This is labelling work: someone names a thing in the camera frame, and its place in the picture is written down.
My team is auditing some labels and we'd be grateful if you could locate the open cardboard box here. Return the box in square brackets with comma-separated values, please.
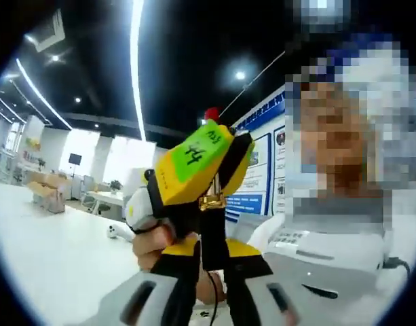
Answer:
[26, 169, 73, 214]

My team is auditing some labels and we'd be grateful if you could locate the white handheld controller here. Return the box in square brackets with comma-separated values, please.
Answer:
[107, 224, 134, 241]

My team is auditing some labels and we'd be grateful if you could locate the long ceiling light strip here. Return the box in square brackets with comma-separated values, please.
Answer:
[16, 58, 73, 130]
[130, 0, 147, 140]

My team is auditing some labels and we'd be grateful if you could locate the blue white wall poster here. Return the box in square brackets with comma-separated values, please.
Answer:
[224, 84, 286, 225]

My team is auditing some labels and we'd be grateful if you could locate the person's white shirt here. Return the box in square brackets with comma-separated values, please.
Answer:
[241, 213, 414, 326]

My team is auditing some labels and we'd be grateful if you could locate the white ceiling air vent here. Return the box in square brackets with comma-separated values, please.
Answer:
[24, 8, 67, 54]

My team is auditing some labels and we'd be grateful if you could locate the black wrist cord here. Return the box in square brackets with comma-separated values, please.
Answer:
[206, 270, 219, 322]

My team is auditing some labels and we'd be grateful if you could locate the dark device cable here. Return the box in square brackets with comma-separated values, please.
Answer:
[383, 257, 412, 276]

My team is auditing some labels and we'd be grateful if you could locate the white office chair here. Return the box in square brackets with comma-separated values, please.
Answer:
[81, 176, 103, 213]

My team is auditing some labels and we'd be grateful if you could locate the white office desk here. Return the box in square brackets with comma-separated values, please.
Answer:
[87, 189, 127, 221]

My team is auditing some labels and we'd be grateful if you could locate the person's right hand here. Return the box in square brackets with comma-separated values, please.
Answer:
[132, 220, 199, 272]

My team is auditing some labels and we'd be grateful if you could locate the black monitor on stand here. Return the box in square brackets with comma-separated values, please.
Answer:
[69, 153, 83, 174]

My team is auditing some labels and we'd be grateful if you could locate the black gold lipstick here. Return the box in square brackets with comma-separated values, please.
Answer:
[197, 107, 228, 270]

